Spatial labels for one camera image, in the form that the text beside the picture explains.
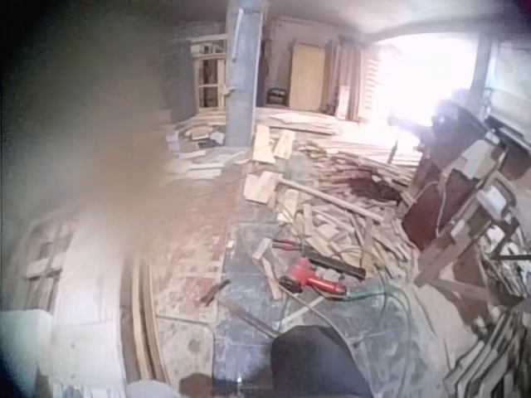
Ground pale wooden plank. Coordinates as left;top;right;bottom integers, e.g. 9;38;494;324
251;124;278;165
274;129;297;160

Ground long wooden stick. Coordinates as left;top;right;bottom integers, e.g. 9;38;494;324
276;177;385;221

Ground heap of wood offcuts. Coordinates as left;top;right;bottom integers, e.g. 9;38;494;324
242;136;421;299

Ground red pneumatic nail gun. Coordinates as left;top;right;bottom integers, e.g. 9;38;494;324
277;254;367;298

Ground pile of short wooden boards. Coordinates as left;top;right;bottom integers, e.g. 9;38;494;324
164;110;228;177

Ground hammer with dark head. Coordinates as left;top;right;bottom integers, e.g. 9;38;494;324
200;279;231;307

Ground thin metal rod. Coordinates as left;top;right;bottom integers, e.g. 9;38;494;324
214;296;278;337

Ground light wooden door panel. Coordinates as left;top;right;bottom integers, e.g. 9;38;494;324
289;41;327;112

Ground grey concrete pillar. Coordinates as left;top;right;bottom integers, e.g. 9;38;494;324
224;0;266;148

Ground wooden louvred shutter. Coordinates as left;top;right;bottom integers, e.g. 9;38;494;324
359;48;385;122

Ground woodworking machine with wooden stand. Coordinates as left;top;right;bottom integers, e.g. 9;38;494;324
401;97;531;306

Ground stack of wooden slats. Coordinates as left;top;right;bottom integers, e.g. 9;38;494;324
441;304;531;398

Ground red-handled pliers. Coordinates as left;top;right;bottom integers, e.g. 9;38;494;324
270;237;304;253

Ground wooden window frame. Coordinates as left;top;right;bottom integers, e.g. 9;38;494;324
188;33;230;111

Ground green air hose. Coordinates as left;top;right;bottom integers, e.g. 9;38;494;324
290;231;420;398

